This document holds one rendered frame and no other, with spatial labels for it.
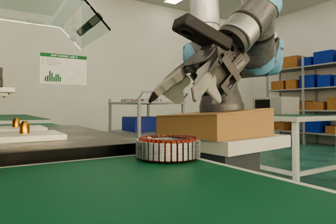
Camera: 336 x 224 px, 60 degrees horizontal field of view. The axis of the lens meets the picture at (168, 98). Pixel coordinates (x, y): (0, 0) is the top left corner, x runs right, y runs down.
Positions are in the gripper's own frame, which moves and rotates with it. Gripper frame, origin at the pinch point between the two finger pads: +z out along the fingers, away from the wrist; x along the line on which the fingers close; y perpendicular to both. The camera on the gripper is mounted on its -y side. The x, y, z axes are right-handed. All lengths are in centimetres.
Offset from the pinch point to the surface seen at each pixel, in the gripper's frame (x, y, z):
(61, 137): 20.5, -3.3, 14.8
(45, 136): 20.5, -5.7, 16.9
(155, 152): -3.4, 3.6, 8.6
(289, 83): 398, 364, -465
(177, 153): -4.9, 5.8, 6.6
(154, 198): -18.3, -0.9, 16.0
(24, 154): 8.1, -8.2, 21.5
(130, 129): 283, 103, -68
